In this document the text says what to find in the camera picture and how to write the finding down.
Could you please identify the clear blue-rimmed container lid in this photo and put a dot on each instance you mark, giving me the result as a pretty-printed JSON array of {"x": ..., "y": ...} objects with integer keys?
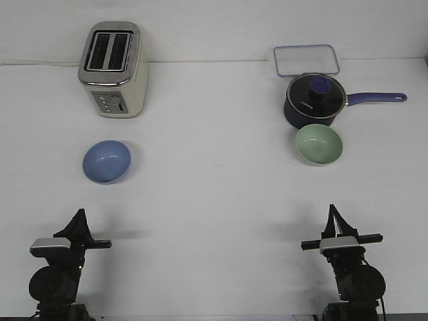
[{"x": 293, "y": 60}]

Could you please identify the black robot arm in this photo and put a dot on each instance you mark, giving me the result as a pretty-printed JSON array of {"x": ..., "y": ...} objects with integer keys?
[
  {"x": 55, "y": 286},
  {"x": 360, "y": 286}
]

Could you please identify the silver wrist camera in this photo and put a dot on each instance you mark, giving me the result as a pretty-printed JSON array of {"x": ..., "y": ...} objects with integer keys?
[
  {"x": 49, "y": 247},
  {"x": 337, "y": 243}
]

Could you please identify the glass pot lid blue knob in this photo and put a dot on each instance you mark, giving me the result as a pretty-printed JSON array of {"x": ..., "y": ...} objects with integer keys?
[{"x": 316, "y": 95}]

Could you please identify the dark blue saucepan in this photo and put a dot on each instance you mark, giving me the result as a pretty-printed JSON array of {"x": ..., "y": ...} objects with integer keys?
[{"x": 368, "y": 97}]

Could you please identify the blue bowl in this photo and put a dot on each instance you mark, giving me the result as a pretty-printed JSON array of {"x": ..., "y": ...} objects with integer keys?
[{"x": 107, "y": 162}]

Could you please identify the green bowl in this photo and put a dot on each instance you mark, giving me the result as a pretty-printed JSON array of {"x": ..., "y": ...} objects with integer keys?
[{"x": 318, "y": 145}]

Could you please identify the silver cream two-slot toaster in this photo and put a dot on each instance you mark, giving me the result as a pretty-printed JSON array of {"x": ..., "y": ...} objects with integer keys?
[{"x": 113, "y": 69}]

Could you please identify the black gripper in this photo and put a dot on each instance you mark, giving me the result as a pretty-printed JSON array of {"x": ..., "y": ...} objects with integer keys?
[
  {"x": 78, "y": 231},
  {"x": 337, "y": 227}
]

